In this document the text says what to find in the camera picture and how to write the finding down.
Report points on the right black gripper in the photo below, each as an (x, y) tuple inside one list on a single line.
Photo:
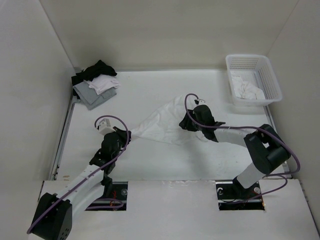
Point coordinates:
[(185, 124)]

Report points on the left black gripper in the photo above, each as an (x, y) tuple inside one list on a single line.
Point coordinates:
[(123, 134)]

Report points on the white tank top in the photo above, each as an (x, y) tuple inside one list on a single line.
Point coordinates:
[(163, 125)]

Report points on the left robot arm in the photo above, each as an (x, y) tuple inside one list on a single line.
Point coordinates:
[(56, 212)]

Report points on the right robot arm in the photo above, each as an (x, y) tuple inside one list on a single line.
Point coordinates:
[(266, 153)]

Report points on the grey folded tank top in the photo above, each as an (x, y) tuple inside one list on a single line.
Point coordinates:
[(90, 98)]

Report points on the white tank tops in basket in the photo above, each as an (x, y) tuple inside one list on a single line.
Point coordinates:
[(245, 86)]

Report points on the black folded tank top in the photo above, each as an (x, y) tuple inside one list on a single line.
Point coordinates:
[(94, 71)]

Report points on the white plastic basket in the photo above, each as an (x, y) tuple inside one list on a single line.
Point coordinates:
[(264, 74)]

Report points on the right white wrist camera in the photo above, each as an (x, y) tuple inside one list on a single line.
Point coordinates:
[(199, 102)]

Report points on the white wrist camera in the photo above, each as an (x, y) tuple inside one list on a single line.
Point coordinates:
[(199, 102), (104, 126)]

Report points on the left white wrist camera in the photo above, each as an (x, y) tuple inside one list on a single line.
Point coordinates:
[(104, 126)]

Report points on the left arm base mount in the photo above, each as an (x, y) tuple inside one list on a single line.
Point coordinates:
[(113, 199)]

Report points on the metal table frame rail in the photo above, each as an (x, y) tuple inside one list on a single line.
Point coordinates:
[(55, 160)]

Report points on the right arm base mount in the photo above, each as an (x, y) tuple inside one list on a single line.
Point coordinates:
[(235, 198)]

